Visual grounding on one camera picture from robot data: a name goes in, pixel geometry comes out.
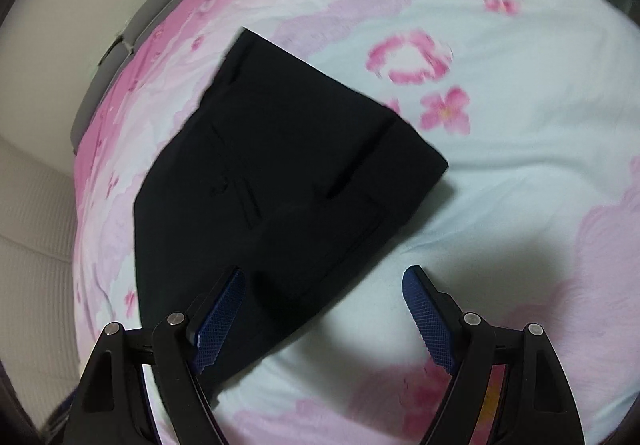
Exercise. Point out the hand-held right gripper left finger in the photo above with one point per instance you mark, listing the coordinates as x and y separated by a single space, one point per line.
220 320

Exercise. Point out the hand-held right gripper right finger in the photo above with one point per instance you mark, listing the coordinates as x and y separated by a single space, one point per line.
430 320

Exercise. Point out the black pants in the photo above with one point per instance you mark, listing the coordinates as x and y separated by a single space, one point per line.
280 175

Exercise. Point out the pink floral bed sheet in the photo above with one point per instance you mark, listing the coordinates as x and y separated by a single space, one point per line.
500 185

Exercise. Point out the grey headboard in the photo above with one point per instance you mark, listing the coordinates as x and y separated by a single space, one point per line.
125 30

